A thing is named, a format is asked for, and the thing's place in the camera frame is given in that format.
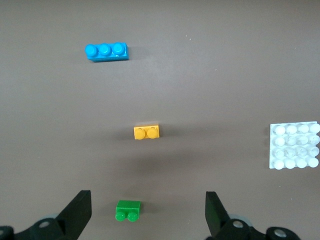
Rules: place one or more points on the yellow two-stud block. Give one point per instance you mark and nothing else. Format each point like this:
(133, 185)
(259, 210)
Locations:
(147, 132)

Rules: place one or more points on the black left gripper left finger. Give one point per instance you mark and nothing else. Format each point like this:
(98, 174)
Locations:
(72, 220)

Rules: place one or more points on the blue three-stud block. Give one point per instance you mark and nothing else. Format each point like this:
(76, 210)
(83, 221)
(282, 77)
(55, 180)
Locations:
(107, 53)

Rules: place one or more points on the brown table cover sheet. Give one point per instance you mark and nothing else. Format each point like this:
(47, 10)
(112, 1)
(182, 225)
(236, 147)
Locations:
(175, 75)

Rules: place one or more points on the white studded base plate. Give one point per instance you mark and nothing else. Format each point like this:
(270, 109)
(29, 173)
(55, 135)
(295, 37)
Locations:
(292, 147)

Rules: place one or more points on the green two-stud block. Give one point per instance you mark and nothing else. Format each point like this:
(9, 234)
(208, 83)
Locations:
(128, 206)

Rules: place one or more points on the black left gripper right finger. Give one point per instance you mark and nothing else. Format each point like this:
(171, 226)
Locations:
(217, 225)

